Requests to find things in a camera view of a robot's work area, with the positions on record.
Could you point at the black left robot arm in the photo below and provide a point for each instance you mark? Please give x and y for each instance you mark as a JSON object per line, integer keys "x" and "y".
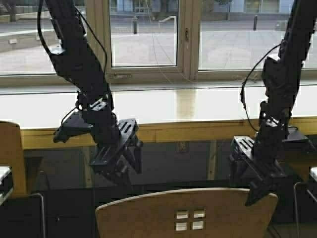
{"x": 75, "y": 61}

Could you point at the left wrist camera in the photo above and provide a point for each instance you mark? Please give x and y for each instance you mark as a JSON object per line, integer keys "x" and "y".
{"x": 74, "y": 125}

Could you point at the outdoor metal handrail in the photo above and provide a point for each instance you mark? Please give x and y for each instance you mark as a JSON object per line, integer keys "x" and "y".
{"x": 168, "y": 22}

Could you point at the robot base left corner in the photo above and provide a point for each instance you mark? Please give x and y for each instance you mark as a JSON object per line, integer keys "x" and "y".
{"x": 6, "y": 183}

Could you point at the robot base right corner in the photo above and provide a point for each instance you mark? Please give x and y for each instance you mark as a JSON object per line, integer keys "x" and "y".
{"x": 312, "y": 184}

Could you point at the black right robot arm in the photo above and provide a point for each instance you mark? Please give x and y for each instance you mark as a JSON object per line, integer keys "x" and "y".
{"x": 281, "y": 76}

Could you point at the light wood chair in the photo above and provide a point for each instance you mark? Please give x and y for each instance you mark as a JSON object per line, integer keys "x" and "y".
{"x": 187, "y": 213}
{"x": 11, "y": 154}

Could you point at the outdoor concrete bench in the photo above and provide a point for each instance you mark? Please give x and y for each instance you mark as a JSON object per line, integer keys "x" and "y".
{"x": 25, "y": 39}

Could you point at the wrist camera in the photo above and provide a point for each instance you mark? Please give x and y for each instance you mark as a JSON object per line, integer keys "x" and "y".
{"x": 297, "y": 141}
{"x": 74, "y": 125}

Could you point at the outdoor black bollard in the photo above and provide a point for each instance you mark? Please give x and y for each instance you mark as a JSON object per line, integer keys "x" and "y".
{"x": 135, "y": 25}

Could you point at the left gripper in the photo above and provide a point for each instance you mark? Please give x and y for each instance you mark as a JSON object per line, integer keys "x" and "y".
{"x": 118, "y": 146}

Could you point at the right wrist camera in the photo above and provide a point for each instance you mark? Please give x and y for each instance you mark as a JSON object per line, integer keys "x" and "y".
{"x": 297, "y": 141}

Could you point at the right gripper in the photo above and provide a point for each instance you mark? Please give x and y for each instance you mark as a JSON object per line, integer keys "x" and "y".
{"x": 260, "y": 155}

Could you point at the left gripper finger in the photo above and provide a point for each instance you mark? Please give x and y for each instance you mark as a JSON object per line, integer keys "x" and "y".
{"x": 259, "y": 188}

